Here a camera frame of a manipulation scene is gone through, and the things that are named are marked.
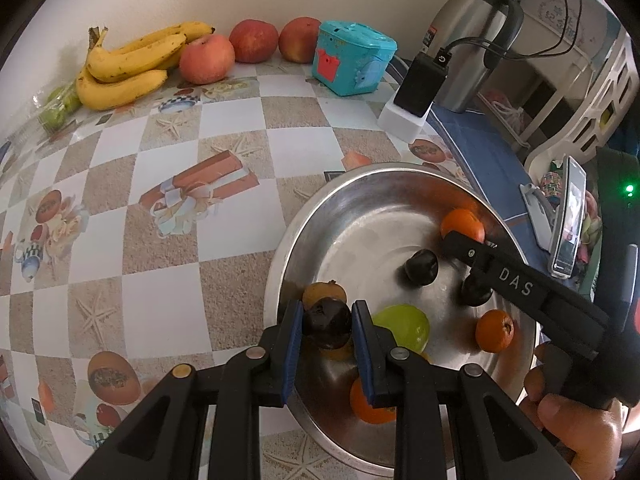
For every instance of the pale red apple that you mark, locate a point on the pale red apple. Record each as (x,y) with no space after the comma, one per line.
(207,59)

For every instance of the person's right hand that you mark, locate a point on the person's right hand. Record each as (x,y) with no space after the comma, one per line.
(595,436)

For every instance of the white phone stand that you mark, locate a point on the white phone stand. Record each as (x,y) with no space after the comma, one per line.
(541,214)

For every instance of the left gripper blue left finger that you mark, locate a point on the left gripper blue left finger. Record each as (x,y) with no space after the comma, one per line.
(162,438)

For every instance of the smartphone on stand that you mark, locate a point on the smartphone on stand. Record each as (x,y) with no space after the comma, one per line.
(567,226)

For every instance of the teal plastic box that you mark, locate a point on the teal plastic box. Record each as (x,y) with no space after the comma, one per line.
(351,58)

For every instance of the middle red apple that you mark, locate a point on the middle red apple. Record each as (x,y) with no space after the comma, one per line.
(254,41)

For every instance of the right red apple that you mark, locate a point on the right red apple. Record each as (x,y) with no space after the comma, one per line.
(298,40)

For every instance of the white plastic basket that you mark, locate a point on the white plastic basket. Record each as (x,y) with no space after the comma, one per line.
(595,120)

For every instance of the patterned tablecloth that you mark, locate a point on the patterned tablecloth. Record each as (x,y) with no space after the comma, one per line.
(142,238)

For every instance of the small orange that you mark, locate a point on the small orange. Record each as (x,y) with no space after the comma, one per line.
(494,331)

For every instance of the clear box of green fruit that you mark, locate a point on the clear box of green fruit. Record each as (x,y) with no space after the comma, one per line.
(55,107)

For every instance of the large steel bowl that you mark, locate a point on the large steel bowl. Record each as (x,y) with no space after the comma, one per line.
(375,231)

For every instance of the yellow banana bunch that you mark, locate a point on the yellow banana bunch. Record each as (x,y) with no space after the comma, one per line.
(114,78)

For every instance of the black power adapter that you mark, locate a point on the black power adapter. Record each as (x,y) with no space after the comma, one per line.
(424,78)

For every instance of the dark plum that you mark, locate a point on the dark plum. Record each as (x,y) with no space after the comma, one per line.
(473,292)
(421,269)
(328,324)

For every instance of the steel thermos jug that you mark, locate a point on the steel thermos jug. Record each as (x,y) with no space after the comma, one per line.
(477,34)

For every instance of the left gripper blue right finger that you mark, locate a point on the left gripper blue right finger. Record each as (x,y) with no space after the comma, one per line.
(446,418)

